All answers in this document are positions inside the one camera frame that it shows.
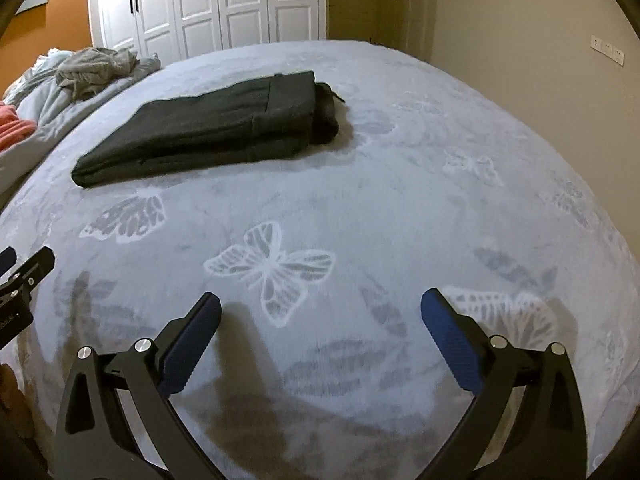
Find grey butterfly bedspread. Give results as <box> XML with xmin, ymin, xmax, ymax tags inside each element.
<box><xmin>1</xmin><ymin>41</ymin><xmax>639</xmax><ymax>479</ymax></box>

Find coral pink cloth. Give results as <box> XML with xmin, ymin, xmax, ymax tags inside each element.
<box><xmin>0</xmin><ymin>102</ymin><xmax>37</xmax><ymax>152</ymax></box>

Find left hand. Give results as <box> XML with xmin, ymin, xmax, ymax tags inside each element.
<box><xmin>0</xmin><ymin>364</ymin><xmax>35</xmax><ymax>440</ymax></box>

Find white wall switch plate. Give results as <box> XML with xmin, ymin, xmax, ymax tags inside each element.
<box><xmin>590</xmin><ymin>35</ymin><xmax>625</xmax><ymax>66</ymax></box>

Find grey crumpled garment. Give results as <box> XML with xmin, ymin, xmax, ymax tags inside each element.
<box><xmin>55</xmin><ymin>47</ymin><xmax>139</xmax><ymax>101</ymax></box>

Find white panelled wardrobe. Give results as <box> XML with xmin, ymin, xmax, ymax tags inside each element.
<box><xmin>88</xmin><ymin>0</ymin><xmax>326</xmax><ymax>65</ymax></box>

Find dark grey pants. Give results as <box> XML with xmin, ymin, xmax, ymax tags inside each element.
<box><xmin>72</xmin><ymin>72</ymin><xmax>343</xmax><ymax>188</ymax></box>

